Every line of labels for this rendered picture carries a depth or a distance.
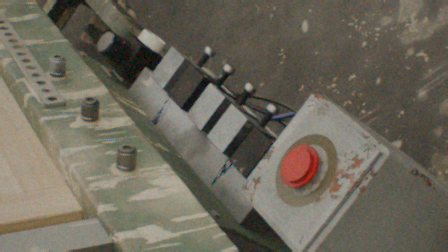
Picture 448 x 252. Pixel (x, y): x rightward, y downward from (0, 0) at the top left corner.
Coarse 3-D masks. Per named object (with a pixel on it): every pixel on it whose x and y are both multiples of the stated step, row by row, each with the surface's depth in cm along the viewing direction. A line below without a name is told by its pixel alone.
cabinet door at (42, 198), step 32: (0, 96) 130; (0, 128) 122; (32, 128) 123; (0, 160) 115; (32, 160) 115; (0, 192) 109; (32, 192) 109; (64, 192) 110; (0, 224) 103; (32, 224) 104
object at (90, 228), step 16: (64, 224) 100; (80, 224) 101; (96, 224) 101; (0, 240) 96; (16, 240) 97; (32, 240) 97; (48, 240) 97; (64, 240) 98; (80, 240) 98; (96, 240) 98
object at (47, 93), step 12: (0, 12) 148; (0, 24) 143; (0, 36) 139; (12, 36) 140; (12, 48) 136; (24, 48) 136; (24, 60) 133; (24, 72) 129; (36, 72) 129; (36, 84) 126; (48, 84) 126; (48, 96) 123; (60, 96) 124
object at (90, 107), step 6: (90, 96) 119; (84, 102) 118; (90, 102) 118; (96, 102) 118; (84, 108) 118; (90, 108) 118; (96, 108) 118; (84, 114) 118; (90, 114) 118; (96, 114) 119; (84, 120) 119; (90, 120) 119
